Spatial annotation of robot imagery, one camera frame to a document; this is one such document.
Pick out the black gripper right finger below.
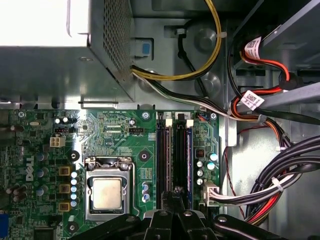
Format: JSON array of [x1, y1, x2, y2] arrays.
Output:
[[174, 185, 289, 240]]

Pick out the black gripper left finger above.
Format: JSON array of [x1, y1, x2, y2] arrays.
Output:
[[67, 190, 179, 240]]

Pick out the black RAM slot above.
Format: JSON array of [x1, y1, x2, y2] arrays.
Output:
[[174, 112, 188, 208], [156, 112, 166, 210]]

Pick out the RAM slot with white clips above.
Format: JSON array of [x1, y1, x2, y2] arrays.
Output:
[[164, 113, 174, 194]]

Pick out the white board connector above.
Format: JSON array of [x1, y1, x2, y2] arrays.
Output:
[[203, 181, 221, 207]]

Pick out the silver CPU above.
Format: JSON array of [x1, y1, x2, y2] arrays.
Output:
[[91, 177, 125, 210]]

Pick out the metal socket cover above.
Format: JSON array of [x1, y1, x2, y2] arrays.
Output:
[[83, 156, 136, 222]]

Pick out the green motherboard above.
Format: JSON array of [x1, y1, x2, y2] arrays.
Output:
[[0, 108, 221, 240]]

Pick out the white four pin connector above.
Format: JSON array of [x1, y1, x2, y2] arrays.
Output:
[[49, 134, 66, 150]]

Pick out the white barcode label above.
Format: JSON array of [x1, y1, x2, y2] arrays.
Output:
[[240, 90, 265, 111], [243, 36, 263, 61]]

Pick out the blue release tab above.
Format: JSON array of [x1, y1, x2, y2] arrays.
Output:
[[133, 37, 154, 58]]

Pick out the black PC case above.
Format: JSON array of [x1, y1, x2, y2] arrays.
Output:
[[0, 0, 320, 240]]

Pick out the grey power supply unit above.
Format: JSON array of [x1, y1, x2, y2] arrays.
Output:
[[0, 0, 137, 104]]

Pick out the grey metal drive cage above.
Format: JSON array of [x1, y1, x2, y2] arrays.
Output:
[[232, 0, 320, 118]]

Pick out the thick black cable bundle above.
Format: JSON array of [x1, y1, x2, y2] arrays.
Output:
[[249, 136, 320, 226]]

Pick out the yellow black wire bundle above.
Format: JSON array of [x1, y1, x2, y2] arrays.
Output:
[[131, 0, 223, 81]]

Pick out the thin black cable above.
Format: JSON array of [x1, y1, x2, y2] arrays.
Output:
[[176, 27, 210, 98]]

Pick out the red orange wire bundle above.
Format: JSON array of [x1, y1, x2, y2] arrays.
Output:
[[228, 49, 294, 151]]

